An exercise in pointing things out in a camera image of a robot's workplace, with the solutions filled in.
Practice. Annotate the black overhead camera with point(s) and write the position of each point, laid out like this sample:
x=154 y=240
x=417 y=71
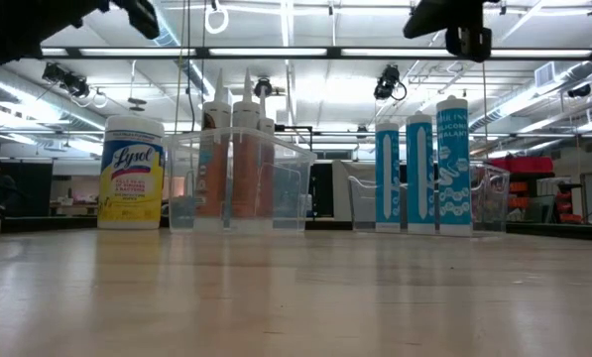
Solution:
x=387 y=82

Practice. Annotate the Lysol wipes canister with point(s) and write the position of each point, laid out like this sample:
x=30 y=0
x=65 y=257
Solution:
x=132 y=198

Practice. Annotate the white ceiling vent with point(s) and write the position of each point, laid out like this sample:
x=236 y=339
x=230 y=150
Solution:
x=545 y=74

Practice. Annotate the black ceiling spotlights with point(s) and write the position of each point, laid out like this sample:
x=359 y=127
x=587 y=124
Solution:
x=57 y=73

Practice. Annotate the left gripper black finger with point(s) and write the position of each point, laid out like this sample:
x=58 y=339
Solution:
x=139 y=15

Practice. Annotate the clear plastic bin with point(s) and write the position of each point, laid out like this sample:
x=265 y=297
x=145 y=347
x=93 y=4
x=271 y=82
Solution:
x=491 y=198
x=295 y=198

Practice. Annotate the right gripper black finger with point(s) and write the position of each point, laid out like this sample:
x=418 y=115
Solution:
x=432 y=17

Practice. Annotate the shelf with orange bins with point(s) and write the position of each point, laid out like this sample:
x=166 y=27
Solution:
x=518 y=187

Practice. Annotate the blue silicone sealant tube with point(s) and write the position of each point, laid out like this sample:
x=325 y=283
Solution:
x=454 y=124
x=381 y=173
x=412 y=173

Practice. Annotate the red storage bins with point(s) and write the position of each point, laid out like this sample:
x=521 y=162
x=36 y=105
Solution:
x=523 y=164

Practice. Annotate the black partition panel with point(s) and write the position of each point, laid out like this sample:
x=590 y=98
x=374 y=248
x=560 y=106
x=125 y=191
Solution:
x=321 y=191

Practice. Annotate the black ceiling fixture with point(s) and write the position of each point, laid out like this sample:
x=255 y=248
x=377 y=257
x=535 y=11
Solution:
x=579 y=90

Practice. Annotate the silver ventilation duct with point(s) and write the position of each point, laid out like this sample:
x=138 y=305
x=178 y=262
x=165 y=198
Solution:
x=513 y=104
x=28 y=94

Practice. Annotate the white screen panel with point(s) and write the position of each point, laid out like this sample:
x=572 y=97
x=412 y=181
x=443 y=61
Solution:
x=342 y=198

